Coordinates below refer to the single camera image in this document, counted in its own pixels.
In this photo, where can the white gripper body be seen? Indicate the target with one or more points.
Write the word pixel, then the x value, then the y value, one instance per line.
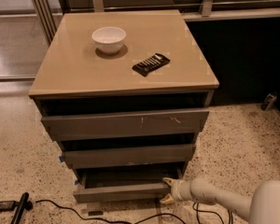
pixel 178 190

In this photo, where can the grey bottom drawer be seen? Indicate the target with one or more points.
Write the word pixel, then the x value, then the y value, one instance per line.
pixel 125 183

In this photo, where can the grey drawer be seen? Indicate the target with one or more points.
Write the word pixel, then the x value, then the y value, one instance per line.
pixel 128 156
pixel 125 183
pixel 125 124

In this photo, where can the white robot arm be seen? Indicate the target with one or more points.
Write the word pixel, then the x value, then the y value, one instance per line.
pixel 263 207

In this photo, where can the grey middle drawer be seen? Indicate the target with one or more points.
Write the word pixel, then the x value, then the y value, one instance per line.
pixel 128 156

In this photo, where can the beige top drawer cabinet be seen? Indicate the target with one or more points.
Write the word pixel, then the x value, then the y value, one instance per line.
pixel 76 78

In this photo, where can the grey top drawer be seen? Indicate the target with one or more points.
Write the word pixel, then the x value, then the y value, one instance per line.
pixel 125 124

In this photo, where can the small black floor block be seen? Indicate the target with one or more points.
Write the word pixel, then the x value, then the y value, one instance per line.
pixel 95 213

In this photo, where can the black remote control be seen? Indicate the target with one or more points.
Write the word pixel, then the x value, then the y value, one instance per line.
pixel 150 64

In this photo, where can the black stick device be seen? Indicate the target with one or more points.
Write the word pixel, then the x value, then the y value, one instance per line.
pixel 24 205

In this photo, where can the white ceramic bowl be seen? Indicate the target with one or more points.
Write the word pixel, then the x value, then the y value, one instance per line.
pixel 109 40

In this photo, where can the black power adapter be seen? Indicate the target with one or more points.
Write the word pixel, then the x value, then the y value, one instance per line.
pixel 7 206

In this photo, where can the small grey wall device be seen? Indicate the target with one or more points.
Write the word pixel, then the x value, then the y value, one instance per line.
pixel 268 102

